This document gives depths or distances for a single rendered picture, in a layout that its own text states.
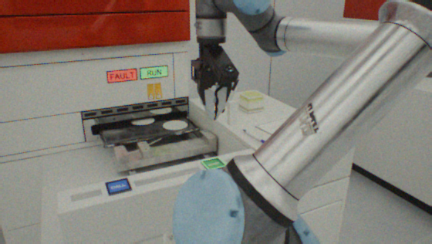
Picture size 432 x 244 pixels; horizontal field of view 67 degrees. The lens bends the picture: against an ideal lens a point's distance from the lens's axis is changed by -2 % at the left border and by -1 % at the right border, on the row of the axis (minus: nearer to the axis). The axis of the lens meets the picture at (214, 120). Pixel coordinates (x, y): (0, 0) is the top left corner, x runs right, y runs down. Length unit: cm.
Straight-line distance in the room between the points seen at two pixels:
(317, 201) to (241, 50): 231
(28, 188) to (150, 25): 80
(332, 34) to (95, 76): 93
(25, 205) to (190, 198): 116
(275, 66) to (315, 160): 314
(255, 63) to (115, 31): 228
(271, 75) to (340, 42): 288
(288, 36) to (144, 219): 55
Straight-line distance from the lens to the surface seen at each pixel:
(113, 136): 130
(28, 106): 136
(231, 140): 113
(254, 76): 341
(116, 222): 85
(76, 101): 136
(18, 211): 155
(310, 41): 70
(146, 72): 137
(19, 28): 126
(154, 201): 84
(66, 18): 125
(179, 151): 117
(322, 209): 121
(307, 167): 41
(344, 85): 42
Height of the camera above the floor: 141
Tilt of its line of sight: 22 degrees down
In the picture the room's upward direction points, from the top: straight up
